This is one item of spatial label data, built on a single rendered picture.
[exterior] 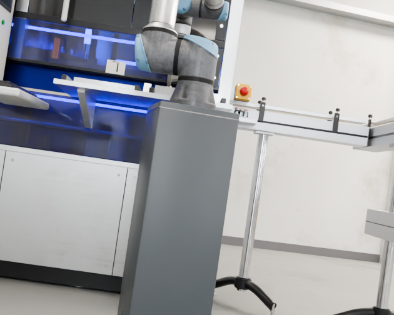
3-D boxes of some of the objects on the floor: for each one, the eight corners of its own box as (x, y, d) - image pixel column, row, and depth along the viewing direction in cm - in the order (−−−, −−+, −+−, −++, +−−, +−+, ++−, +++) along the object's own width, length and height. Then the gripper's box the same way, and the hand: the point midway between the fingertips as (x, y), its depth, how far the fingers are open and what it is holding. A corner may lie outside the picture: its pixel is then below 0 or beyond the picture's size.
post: (187, 303, 282) (251, -141, 289) (199, 305, 282) (263, -139, 289) (187, 306, 276) (252, -148, 283) (200, 308, 276) (265, -146, 283)
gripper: (192, 35, 244) (185, 88, 243) (192, 40, 254) (184, 92, 253) (171, 32, 244) (163, 85, 243) (171, 37, 254) (164, 89, 253)
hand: (167, 84), depth 248 cm, fingers closed, pressing on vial
